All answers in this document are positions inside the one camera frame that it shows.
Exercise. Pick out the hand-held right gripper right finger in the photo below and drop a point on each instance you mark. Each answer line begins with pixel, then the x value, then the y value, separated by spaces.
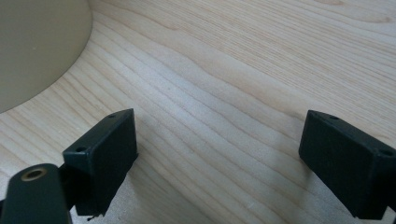
pixel 345 168

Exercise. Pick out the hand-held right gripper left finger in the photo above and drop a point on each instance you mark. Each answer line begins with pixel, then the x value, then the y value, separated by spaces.
pixel 106 161

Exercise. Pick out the beige round bowl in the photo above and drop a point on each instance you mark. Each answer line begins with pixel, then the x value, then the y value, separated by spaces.
pixel 34 46

